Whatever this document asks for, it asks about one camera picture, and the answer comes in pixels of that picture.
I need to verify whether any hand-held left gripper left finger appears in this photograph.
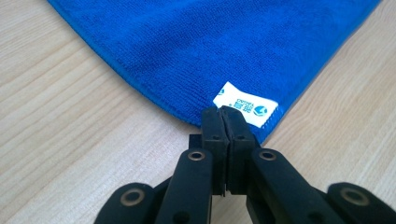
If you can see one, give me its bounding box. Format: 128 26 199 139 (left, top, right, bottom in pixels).
188 105 231 197

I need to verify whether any blue cloth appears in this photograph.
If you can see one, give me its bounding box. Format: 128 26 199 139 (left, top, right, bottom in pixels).
46 0 383 145

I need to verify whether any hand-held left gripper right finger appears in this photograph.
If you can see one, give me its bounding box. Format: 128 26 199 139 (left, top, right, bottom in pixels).
220 105 262 196

